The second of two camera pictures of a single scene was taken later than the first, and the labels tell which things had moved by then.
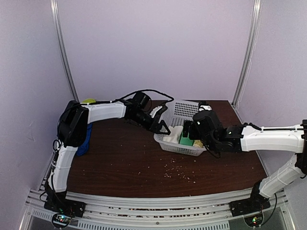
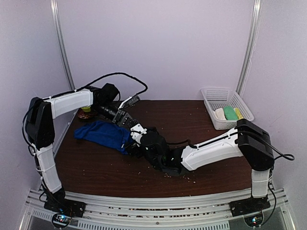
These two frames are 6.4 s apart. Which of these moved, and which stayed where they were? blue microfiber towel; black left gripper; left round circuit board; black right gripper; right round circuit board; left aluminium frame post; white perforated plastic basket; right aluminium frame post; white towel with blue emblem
Moved: white towel with blue emblem; black left gripper; black right gripper; blue microfiber towel; white perforated plastic basket
Stayed: right round circuit board; left aluminium frame post; right aluminium frame post; left round circuit board
